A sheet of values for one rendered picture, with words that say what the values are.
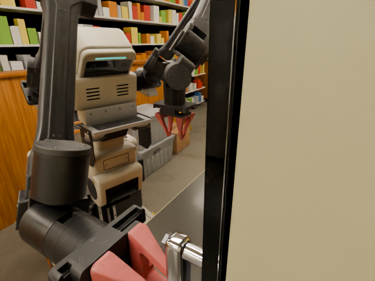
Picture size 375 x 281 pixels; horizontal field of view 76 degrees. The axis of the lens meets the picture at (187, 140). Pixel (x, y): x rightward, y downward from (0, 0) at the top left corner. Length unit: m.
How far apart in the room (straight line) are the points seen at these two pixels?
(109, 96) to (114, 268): 0.85
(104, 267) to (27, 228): 0.12
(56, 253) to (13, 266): 1.79
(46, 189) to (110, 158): 0.82
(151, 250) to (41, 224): 0.13
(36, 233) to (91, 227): 0.06
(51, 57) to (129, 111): 0.66
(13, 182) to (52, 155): 2.03
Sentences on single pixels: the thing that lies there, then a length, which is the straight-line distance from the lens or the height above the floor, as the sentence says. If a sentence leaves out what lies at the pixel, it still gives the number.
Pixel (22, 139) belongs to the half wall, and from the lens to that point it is 2.23.
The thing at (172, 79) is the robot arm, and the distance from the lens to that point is 0.53.
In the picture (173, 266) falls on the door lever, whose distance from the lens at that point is 0.19.
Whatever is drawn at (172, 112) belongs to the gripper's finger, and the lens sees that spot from 0.61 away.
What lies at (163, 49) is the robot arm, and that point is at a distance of 1.01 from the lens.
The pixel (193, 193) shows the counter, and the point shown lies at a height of 0.94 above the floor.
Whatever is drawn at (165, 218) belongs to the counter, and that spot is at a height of 0.94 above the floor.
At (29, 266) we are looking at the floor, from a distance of 2.02.
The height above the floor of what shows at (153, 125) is 0.54.
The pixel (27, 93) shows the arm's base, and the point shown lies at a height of 1.18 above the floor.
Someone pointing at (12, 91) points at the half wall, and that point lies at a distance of 2.16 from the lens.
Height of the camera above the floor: 1.34
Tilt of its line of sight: 22 degrees down
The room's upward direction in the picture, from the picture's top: straight up
